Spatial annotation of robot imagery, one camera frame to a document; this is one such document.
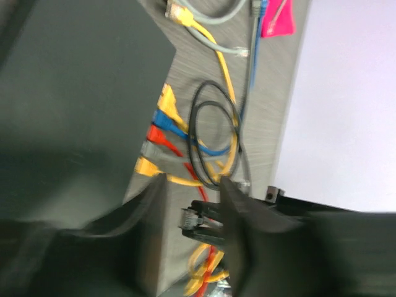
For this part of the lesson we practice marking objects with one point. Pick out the pink folded cloth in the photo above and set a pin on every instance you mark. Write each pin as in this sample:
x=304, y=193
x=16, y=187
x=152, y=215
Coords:
x=278, y=19

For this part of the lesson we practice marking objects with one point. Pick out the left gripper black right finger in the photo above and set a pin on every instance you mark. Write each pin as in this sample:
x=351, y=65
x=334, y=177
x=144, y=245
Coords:
x=275, y=252

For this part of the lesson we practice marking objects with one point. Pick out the black network switch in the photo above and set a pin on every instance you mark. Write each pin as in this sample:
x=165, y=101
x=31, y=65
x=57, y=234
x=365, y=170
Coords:
x=80, y=81

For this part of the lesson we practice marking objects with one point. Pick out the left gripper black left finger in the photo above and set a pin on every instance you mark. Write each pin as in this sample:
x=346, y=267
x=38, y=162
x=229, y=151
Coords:
x=118, y=254

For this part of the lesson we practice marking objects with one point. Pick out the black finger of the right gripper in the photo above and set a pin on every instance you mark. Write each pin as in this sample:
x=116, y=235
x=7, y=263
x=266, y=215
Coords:
x=211, y=236
x=206, y=209

